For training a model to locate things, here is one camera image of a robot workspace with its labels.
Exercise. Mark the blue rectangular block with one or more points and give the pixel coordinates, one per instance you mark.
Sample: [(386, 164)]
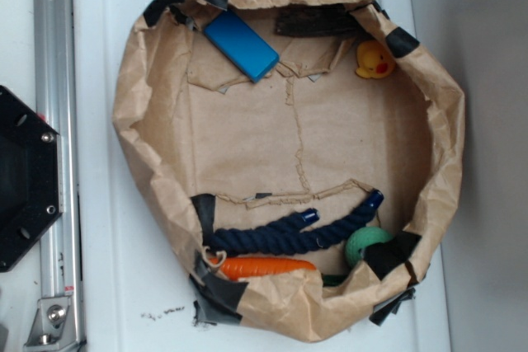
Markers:
[(245, 48)]

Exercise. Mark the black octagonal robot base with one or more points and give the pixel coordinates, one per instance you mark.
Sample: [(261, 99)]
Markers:
[(30, 200)]

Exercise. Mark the brown paper bag liner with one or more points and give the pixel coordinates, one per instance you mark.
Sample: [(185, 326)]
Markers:
[(209, 149)]

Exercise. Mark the orange plastic carrot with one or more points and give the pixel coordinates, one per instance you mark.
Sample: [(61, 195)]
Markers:
[(236, 268)]

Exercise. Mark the green textured ball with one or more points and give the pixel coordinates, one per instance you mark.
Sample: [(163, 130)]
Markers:
[(361, 239)]

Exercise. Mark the yellow rubber duck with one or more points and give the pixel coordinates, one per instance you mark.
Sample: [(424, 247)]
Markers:
[(374, 61)]

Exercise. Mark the dark brown wood piece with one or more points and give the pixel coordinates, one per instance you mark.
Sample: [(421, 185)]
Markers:
[(315, 21)]

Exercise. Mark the dark blue rope toy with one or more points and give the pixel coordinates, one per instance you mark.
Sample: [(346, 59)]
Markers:
[(288, 236)]

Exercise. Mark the aluminium frame rail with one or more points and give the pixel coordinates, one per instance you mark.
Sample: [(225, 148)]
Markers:
[(60, 247)]

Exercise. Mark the metal corner bracket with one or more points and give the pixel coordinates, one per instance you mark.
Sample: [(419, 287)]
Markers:
[(53, 328)]

